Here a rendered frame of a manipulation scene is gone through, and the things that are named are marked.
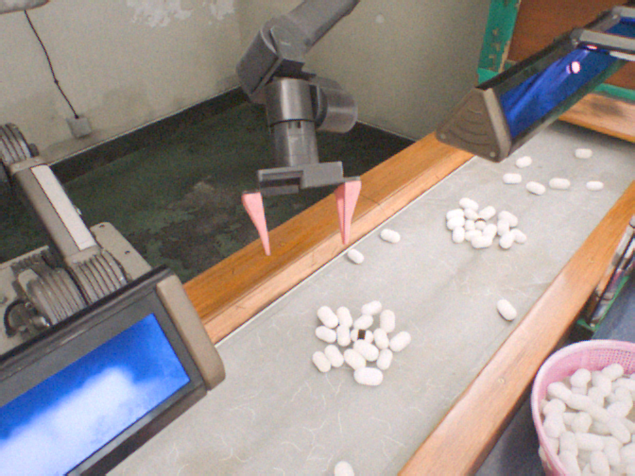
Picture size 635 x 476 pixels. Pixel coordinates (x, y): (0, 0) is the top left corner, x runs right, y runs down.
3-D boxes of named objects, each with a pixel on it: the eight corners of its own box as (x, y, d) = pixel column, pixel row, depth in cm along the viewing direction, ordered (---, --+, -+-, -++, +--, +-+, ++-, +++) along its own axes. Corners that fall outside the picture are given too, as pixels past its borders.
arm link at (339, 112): (233, 73, 65) (266, 23, 59) (298, 83, 73) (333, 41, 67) (266, 146, 62) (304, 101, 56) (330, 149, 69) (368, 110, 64)
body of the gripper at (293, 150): (256, 192, 63) (249, 135, 63) (334, 183, 64) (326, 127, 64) (258, 185, 56) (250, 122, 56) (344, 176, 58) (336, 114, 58)
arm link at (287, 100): (252, 83, 61) (282, 67, 56) (294, 90, 65) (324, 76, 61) (260, 138, 61) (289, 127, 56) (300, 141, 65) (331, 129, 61)
